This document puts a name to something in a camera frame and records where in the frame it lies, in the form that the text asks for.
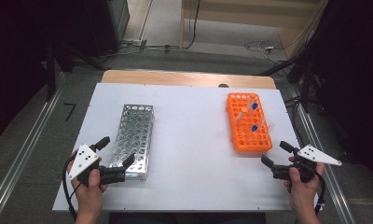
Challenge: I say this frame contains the black metal stand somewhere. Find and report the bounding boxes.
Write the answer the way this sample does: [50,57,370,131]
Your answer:
[45,40,108,102]
[258,55,313,114]

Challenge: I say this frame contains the person's left hand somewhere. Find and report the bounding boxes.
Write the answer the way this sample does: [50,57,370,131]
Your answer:
[66,151,109,213]

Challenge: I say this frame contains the aluminium floor rail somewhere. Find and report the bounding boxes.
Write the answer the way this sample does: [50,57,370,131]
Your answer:
[0,73,66,224]
[286,85,357,224]

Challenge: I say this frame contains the orange plastic tube rack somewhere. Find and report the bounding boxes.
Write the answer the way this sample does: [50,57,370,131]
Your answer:
[226,91,273,153]

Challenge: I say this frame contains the hanging black cable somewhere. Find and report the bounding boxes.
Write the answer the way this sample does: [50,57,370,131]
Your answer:
[183,0,202,50]

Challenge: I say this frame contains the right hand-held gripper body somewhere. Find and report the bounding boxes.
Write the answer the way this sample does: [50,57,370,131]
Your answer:
[271,144,343,184]

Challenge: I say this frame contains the person's right hand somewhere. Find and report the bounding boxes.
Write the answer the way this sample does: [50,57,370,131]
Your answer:
[283,156,326,217]

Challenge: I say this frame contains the white floor cable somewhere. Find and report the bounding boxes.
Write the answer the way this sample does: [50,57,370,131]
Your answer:
[243,39,289,65]

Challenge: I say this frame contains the black floor cables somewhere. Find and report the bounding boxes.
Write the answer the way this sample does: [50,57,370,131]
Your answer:
[283,95,311,147]

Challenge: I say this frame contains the black cabinet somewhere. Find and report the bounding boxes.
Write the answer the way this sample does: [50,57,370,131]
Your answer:
[81,0,131,59]

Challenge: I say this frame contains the clear test tube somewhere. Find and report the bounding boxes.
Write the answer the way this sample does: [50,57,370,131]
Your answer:
[260,121,275,133]

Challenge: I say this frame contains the white table board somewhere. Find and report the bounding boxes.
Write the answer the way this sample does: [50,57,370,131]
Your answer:
[52,82,324,213]

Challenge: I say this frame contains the perforated metal tube rack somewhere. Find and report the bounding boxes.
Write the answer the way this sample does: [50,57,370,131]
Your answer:
[108,104,156,181]

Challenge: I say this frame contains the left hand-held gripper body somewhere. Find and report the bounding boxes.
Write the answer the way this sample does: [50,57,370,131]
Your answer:
[67,143,127,188]

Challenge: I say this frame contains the hand-held gripper black cable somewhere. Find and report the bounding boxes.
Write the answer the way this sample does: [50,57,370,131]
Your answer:
[62,153,83,222]
[313,170,327,217]

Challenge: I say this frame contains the dark curtain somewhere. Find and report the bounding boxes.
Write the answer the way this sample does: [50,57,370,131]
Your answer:
[310,0,373,188]
[0,0,87,146]

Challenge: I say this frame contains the left hand-held gripper black cable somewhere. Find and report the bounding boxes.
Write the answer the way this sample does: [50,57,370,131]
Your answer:
[62,153,83,222]

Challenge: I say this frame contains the light wooden frame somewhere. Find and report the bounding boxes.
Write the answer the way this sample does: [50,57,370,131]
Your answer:
[179,0,329,59]

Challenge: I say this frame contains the light wooden table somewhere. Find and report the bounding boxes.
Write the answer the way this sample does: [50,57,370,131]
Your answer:
[100,69,277,91]

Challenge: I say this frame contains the right hand-held gripper black cable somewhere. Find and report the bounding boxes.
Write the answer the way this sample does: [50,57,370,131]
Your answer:
[313,170,327,217]

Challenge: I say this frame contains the grey floor cable bundle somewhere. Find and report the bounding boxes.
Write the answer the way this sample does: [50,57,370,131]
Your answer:
[100,38,183,59]

